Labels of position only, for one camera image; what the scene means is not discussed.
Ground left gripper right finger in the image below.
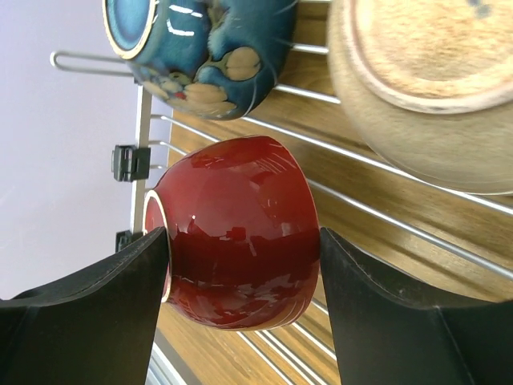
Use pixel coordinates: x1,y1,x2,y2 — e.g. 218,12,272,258
321,228,512,385

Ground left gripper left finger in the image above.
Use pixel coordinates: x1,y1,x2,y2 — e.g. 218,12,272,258
1,228,169,384

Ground red glossy bowl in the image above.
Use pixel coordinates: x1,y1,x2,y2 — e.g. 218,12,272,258
143,136,320,331

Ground plain beige bowl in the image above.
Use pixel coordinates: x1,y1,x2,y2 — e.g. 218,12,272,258
327,1,512,195

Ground dark blue floral bowl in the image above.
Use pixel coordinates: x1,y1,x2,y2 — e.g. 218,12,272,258
102,0,298,120

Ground metal wire dish rack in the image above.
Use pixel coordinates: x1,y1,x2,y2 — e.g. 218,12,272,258
50,0,513,385

